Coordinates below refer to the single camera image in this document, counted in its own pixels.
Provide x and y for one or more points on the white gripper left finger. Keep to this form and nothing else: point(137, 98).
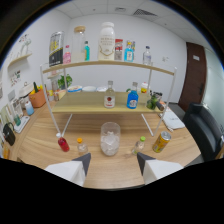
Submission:
point(71, 170)

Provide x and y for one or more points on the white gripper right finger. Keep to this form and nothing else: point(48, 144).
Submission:
point(156, 168)

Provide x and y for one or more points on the clear bottle with orange cap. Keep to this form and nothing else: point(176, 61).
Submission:
point(82, 147)

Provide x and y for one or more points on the yellow drink can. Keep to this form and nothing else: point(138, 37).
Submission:
point(161, 142)

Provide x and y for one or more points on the small red liquid bottle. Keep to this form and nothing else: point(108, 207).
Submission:
point(63, 144)

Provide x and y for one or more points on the clear bottle with green cap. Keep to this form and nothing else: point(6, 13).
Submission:
point(139, 146)

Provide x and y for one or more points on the clear glass with ice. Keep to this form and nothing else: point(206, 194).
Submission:
point(110, 141)

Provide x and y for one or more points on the white notebook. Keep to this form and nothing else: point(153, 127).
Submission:
point(173, 120)

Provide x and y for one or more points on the black armchair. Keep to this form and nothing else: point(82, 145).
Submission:
point(203, 131)

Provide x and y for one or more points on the dark brown cylinder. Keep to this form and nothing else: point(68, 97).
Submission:
point(160, 106)

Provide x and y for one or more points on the glass with green leaves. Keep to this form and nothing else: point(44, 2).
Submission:
point(151, 103)

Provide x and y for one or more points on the white tray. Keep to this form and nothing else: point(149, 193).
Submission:
point(21, 124)

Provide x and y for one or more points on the white two-tier wooden shelf rack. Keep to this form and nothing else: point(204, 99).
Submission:
point(93, 105)

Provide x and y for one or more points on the black handbag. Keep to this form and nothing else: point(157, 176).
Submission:
point(9, 135)

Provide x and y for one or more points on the blue liquid bottle silver cap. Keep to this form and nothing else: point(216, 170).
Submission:
point(132, 100)

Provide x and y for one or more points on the dark small bottles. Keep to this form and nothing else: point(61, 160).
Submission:
point(156, 95)

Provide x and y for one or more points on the orange basket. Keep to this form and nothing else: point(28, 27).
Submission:
point(37, 99)

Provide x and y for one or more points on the clear bottle with red label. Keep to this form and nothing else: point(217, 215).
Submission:
point(109, 99)

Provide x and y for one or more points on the white bottle with red cap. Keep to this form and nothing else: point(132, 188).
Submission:
point(144, 88)

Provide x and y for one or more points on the blue rimmed paper bowl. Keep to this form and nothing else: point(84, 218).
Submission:
point(74, 89)

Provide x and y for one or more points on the white mug with green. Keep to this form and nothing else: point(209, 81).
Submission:
point(129, 90)

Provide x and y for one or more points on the patterned white bowl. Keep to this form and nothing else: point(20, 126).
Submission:
point(101, 89)

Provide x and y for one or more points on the green potted plant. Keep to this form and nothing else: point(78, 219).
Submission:
point(65, 81)

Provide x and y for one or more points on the green toy cucumber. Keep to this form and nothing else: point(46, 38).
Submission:
point(35, 87)

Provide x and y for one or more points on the dark brown door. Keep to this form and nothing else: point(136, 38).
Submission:
point(193, 76)

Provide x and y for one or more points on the clear bottle with blue cap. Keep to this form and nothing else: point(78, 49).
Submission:
point(147, 57)

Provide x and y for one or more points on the small pink bottle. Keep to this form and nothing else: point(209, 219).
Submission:
point(67, 56)

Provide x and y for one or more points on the blue bottle with yellow cap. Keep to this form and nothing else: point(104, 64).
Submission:
point(128, 54)

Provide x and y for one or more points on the small teal bottle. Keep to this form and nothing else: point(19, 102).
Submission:
point(87, 52)

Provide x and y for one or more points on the black and silver can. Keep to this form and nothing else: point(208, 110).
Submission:
point(56, 51)

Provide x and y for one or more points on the glass jar with wooden lid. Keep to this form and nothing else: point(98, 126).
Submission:
point(78, 46)

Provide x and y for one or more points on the large white milk bottle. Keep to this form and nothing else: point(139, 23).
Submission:
point(106, 43)

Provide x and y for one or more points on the white figurine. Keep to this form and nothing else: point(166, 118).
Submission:
point(26, 42)

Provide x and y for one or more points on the ceiling air vent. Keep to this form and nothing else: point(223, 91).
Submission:
point(144, 12)

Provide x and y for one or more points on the wooden wall shelf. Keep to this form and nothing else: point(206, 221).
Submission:
point(20, 60)

